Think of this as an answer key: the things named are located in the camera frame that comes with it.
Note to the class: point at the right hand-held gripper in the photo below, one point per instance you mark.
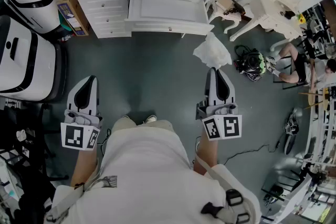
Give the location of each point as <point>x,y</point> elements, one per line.
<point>231,126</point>

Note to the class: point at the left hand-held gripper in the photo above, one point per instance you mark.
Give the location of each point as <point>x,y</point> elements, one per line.
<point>76,137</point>

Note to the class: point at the white wide desk drawer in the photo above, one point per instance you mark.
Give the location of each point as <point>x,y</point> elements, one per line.
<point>168,10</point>

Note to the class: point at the person's left forearm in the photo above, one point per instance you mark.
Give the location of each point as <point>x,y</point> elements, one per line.
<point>84,165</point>

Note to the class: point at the person's right forearm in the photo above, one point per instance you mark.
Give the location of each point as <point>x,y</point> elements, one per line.
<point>208,154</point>

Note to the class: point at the black backpack with green-white top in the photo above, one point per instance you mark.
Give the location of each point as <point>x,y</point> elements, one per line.
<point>250,63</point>

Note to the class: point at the person's left shoe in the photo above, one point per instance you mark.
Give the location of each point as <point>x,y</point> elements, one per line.
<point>125,117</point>

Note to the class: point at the person's shoe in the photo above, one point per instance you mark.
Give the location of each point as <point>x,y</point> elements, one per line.
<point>125,117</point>
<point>151,118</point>

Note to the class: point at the black office chair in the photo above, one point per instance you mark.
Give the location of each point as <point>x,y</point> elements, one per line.
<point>52,144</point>

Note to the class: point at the red and black bottle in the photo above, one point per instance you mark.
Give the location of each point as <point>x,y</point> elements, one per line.
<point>67,38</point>

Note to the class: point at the person's right shoe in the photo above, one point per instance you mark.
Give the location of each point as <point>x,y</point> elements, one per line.
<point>151,118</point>

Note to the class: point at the black metal chair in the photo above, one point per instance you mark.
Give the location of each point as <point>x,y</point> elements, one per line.
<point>291,78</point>

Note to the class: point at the white ornate cushioned stool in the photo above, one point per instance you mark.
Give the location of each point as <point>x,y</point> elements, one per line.
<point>228,17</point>

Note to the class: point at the grey handheld device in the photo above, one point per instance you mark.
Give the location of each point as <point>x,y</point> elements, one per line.
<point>291,133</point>

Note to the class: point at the black hair dryer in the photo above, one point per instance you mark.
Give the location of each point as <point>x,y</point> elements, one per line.
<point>237,8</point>

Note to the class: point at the beige book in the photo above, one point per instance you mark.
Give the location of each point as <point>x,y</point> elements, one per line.
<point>224,2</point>

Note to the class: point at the round wooden table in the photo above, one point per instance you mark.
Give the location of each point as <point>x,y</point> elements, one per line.
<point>315,99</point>

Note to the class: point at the white ornate dressing table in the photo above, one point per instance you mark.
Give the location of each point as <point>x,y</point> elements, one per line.
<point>273,13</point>

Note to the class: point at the person's white shirt torso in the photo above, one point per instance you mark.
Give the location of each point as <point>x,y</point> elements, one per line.
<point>147,173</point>

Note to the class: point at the grey harness with black buckles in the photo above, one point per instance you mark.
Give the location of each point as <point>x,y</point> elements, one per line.
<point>233,202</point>

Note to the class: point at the white shelf rack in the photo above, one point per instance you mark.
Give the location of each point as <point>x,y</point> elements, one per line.
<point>323,133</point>

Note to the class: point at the yellow sunflower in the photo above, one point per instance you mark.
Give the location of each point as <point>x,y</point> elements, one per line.
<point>301,19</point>

